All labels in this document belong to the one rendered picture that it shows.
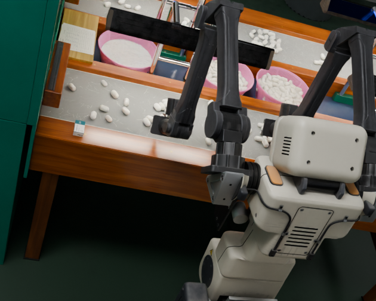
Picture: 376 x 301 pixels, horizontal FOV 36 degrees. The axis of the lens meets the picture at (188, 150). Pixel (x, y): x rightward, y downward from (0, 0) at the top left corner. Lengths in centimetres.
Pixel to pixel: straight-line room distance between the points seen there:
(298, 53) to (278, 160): 157
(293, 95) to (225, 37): 111
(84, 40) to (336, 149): 131
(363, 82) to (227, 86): 44
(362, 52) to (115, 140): 88
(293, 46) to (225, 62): 148
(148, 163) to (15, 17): 72
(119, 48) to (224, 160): 118
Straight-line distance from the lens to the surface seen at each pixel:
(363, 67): 179
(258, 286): 184
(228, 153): 147
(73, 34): 245
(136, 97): 230
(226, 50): 160
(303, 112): 201
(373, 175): 168
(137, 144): 207
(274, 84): 269
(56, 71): 212
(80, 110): 217
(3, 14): 169
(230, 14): 166
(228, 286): 180
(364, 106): 175
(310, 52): 306
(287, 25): 314
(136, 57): 251
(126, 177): 213
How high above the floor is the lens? 219
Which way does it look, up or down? 42 degrees down
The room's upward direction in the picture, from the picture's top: 24 degrees clockwise
